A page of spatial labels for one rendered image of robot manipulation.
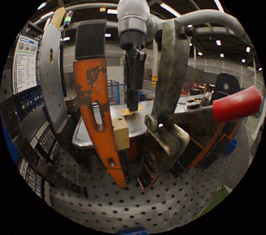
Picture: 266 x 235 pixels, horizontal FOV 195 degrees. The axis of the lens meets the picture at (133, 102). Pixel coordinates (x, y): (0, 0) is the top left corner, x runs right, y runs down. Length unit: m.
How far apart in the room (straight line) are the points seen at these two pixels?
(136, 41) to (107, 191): 0.57
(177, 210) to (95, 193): 0.37
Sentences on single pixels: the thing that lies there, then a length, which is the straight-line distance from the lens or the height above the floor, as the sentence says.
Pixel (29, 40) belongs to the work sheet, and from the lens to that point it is 0.63.
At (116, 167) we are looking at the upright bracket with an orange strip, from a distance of 0.17.
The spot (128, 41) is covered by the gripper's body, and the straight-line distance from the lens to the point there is 0.23.
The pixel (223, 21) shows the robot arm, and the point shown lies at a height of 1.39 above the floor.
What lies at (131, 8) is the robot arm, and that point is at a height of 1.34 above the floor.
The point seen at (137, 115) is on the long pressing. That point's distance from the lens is 0.28.
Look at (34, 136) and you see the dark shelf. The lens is 0.29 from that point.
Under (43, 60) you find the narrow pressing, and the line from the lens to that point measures 0.28.
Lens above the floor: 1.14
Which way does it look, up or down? 21 degrees down
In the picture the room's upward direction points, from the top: straight up
